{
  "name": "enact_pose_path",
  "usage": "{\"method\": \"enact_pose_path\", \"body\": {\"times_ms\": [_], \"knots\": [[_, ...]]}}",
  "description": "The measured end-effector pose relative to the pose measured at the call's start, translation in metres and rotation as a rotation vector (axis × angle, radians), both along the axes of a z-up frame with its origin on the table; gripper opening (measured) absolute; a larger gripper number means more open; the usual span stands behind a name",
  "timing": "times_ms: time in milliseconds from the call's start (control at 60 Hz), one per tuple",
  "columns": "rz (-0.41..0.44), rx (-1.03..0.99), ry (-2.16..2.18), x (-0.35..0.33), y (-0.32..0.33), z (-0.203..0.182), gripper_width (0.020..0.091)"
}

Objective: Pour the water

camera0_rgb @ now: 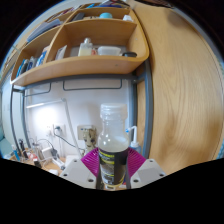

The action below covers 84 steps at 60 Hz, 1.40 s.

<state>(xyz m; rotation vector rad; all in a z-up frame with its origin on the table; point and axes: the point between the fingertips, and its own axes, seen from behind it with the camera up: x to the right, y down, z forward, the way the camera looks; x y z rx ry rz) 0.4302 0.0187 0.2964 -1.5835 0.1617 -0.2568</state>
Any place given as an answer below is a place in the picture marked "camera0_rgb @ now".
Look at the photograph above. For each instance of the black upright device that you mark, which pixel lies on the black upright device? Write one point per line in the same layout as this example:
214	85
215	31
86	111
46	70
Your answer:
22	148

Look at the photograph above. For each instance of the white wall socket with black plug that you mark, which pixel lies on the white wall socket with black plug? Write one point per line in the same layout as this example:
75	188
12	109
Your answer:
58	129

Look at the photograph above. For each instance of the small white mouse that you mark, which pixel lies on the small white mouse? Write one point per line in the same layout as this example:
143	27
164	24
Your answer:
54	172

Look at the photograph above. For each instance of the grey metal shelf frame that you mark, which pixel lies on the grey metal shelf frame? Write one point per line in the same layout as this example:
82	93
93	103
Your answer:
148	110

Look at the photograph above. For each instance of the clear bottle with black label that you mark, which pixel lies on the clear bottle with black label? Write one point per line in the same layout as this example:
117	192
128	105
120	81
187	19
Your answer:
113	160

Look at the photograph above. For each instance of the white charger block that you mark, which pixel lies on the white charger block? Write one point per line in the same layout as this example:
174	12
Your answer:
48	152

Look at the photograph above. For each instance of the white power strip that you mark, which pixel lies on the white power strip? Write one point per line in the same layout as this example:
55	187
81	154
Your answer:
58	162

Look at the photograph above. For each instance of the white desk lamp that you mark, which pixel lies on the white desk lamp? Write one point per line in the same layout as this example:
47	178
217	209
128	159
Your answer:
71	126

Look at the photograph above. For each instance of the wooden shelf unit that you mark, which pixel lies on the wooden shelf unit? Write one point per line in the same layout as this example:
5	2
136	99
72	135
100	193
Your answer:
86	66

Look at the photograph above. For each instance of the white wall box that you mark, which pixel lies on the white wall box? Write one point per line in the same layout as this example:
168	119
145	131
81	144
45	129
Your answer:
81	130

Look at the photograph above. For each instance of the tree creature figurine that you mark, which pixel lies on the tree creature figurine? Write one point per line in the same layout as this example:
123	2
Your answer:
90	140

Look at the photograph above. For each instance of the small blue bottle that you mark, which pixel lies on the small blue bottle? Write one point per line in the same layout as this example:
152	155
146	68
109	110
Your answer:
16	155

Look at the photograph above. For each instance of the blue bent-nozzle wash bottle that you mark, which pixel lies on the blue bent-nozzle wash bottle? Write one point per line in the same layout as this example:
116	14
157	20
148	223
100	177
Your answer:
135	145

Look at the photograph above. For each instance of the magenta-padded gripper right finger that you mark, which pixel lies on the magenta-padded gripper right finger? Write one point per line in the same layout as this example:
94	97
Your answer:
148	171

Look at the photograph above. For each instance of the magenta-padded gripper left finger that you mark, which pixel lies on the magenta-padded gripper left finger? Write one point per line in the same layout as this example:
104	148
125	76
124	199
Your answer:
76	171

